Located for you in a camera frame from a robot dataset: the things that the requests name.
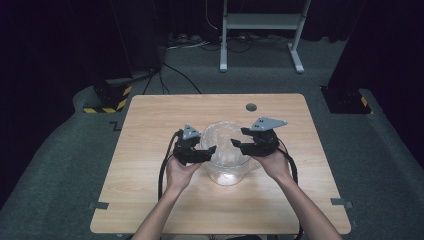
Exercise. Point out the clear plastic bag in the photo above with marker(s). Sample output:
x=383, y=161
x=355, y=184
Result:
x=223, y=140

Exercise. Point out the black yellow striped base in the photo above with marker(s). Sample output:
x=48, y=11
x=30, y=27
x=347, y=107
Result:
x=115, y=100

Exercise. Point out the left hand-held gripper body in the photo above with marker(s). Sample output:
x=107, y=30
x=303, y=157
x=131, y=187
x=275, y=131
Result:
x=186, y=148

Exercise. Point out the clear round bin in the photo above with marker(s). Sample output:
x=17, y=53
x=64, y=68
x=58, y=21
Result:
x=228, y=173

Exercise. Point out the white metal stand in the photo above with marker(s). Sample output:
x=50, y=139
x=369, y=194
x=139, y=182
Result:
x=263, y=21

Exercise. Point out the person's left hand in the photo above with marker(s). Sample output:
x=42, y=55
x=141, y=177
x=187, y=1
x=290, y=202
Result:
x=180, y=175

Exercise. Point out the black base with yellow mark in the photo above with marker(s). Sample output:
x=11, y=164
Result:
x=345, y=101

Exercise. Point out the person's right hand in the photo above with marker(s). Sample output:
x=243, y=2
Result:
x=276, y=166

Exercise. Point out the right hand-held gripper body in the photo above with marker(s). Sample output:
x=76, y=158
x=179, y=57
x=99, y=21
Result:
x=263, y=143

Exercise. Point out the power strip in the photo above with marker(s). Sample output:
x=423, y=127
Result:
x=183, y=37

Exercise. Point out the grey tape piece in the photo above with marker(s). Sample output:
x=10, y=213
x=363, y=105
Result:
x=340, y=202
x=100, y=205

